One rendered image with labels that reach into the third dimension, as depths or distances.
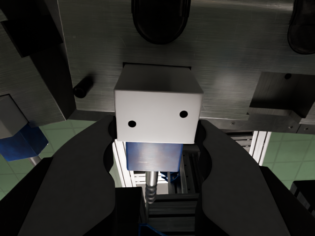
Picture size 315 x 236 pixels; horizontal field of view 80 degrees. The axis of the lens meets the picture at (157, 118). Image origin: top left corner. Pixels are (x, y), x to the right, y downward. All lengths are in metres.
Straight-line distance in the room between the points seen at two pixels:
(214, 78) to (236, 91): 0.02
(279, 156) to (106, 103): 1.54
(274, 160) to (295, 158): 0.15
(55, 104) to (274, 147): 1.47
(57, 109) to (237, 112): 0.18
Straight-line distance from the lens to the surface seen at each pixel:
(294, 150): 1.66
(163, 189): 1.34
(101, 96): 0.17
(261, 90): 0.21
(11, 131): 0.25
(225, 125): 0.30
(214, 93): 0.17
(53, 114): 0.24
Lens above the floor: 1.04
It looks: 59 degrees down
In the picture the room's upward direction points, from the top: 178 degrees counter-clockwise
